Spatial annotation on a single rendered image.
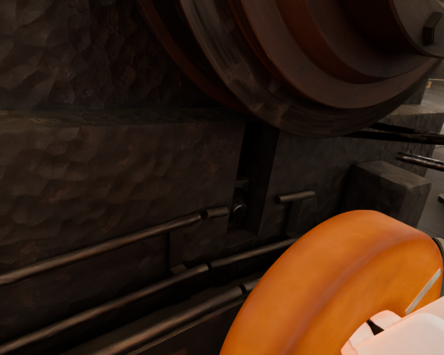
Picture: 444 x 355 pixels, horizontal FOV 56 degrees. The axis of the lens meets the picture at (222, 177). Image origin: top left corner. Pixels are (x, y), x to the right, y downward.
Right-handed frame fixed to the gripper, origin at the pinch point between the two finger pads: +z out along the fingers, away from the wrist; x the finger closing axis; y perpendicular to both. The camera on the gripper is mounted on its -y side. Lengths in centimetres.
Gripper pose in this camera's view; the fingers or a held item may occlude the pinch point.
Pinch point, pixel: (349, 320)
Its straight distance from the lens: 24.7
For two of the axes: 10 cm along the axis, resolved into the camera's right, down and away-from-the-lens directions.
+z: -5.4, -6.1, 5.9
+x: -7.9, 1.2, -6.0
